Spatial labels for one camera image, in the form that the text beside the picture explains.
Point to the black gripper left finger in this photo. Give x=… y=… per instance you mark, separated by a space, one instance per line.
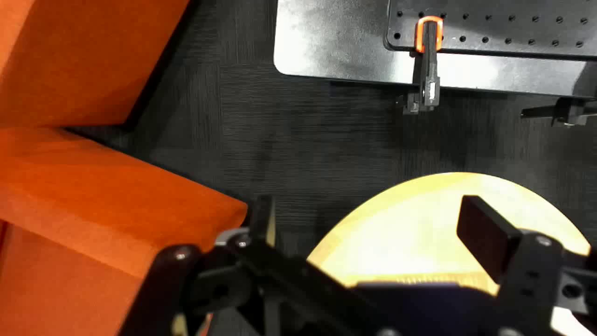
x=206 y=285

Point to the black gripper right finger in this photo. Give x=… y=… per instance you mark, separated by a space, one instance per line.
x=528 y=272

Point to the round wooden table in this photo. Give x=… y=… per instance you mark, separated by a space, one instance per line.
x=411 y=229

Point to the black orange bar clamp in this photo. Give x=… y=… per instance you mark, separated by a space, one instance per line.
x=569 y=112
x=428 y=75

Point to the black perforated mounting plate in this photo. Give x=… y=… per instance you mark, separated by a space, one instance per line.
x=497 y=28

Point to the dark metal stand table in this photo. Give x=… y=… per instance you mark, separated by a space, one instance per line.
x=336 y=43

